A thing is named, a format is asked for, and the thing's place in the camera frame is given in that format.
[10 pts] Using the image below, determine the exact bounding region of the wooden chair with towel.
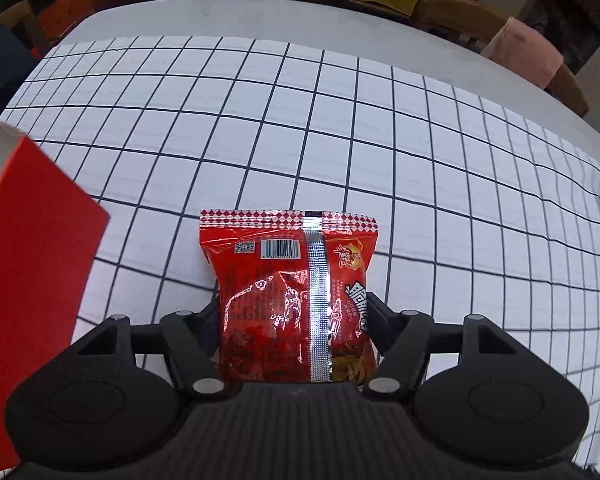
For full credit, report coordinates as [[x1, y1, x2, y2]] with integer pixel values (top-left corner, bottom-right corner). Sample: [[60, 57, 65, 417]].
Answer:
[[411, 0, 590, 117]]

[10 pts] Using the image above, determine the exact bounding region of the pink towel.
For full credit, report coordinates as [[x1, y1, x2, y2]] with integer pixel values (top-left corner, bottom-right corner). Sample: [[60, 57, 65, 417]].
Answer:
[[481, 18, 564, 90]]

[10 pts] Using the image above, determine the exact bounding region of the red white cardboard box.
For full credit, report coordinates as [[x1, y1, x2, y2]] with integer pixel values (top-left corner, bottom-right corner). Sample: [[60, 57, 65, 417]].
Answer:
[[0, 122, 109, 471]]

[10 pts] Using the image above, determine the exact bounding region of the red patterned snack packet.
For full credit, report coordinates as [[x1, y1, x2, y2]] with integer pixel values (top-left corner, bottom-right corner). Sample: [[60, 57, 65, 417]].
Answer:
[[199, 209, 378, 385]]

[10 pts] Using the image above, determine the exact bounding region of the white grid tablecloth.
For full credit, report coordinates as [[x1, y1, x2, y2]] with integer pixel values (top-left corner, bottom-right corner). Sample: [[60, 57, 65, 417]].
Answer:
[[1, 36, 600, 472]]

